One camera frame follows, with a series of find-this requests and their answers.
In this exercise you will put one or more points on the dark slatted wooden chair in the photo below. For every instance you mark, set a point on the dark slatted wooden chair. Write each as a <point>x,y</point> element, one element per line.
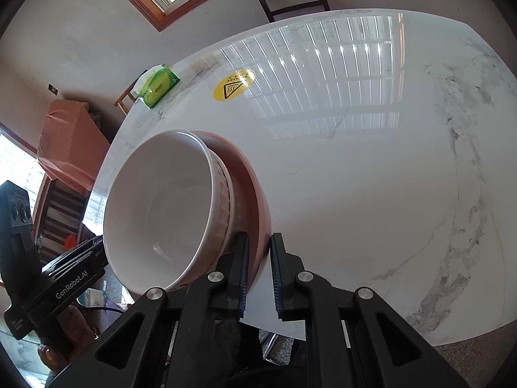
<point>60,210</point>

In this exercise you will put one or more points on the green tissue pack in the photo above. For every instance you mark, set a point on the green tissue pack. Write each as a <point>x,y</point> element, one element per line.
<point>159,85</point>

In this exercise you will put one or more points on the round yellow sticker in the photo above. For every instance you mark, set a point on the round yellow sticker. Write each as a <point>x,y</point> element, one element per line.
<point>234,85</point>

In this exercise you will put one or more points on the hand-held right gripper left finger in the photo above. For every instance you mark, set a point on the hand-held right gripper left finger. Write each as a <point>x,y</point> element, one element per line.
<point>242,266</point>

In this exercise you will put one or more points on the small white bowl pink stripe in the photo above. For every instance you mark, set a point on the small white bowl pink stripe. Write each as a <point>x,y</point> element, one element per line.
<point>161,210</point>

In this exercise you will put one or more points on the orange cloth covered furniture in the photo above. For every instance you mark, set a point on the orange cloth covered furniture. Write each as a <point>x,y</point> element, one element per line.
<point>68,141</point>

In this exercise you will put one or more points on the pale cup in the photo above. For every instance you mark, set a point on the pale cup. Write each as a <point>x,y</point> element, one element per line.
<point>93,298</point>

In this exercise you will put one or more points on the wall switch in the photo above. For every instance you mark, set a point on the wall switch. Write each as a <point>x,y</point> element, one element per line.
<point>53,89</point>

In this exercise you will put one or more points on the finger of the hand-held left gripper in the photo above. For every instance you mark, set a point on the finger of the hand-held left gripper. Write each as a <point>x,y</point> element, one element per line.
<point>76,256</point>

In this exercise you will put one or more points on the person's left hand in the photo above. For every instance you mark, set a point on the person's left hand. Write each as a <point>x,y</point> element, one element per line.
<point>76,327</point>

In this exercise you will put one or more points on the large pink bowl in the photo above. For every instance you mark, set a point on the large pink bowl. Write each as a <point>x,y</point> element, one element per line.
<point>258,210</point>

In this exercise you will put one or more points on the light wooden chair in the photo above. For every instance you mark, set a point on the light wooden chair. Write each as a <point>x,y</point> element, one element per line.
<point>121,99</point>

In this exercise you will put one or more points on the small red object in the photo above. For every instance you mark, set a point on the small red object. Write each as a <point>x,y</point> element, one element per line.
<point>70,243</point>

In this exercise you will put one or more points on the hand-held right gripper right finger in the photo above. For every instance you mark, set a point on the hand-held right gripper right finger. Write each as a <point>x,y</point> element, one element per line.
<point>276,266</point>

